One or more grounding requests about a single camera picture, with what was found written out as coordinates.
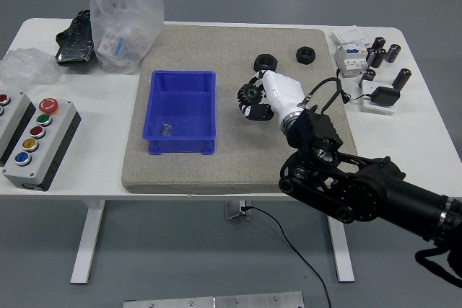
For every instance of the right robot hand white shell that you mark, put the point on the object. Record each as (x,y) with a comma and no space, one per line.
(285,93)

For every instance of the large black gear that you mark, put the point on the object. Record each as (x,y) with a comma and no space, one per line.
(249,94)

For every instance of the large black hex nut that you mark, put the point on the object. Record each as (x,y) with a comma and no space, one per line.
(265,62)

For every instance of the small black hex nut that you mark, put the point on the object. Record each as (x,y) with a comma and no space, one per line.
(306,56)

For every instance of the blue plastic box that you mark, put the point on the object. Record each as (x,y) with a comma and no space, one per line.
(180,142)

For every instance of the grey control box red button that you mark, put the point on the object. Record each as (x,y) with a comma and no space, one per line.
(14,120)

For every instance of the grey five-button control box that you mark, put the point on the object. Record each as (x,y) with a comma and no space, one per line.
(21,174)

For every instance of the white circuit breaker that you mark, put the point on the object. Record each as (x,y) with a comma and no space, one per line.
(348,61)

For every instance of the grey-brown mat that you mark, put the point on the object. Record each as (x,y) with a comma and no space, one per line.
(234,163)

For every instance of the tall black cylinder capacitor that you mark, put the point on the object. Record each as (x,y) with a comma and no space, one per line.
(401,79)

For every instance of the small metal screw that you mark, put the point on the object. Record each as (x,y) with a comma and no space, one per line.
(166,130)

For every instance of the white table leg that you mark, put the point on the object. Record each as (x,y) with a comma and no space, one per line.
(343,250)
(86,243)

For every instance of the white plastic bag with boxes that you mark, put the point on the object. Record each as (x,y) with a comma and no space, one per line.
(122,34)

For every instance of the silver metal plate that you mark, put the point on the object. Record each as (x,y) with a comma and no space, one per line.
(213,301)

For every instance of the clear bubble wrap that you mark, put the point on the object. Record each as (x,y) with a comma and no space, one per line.
(25,68)

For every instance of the metal bracket under table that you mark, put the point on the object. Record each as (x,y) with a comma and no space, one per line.
(234,210)

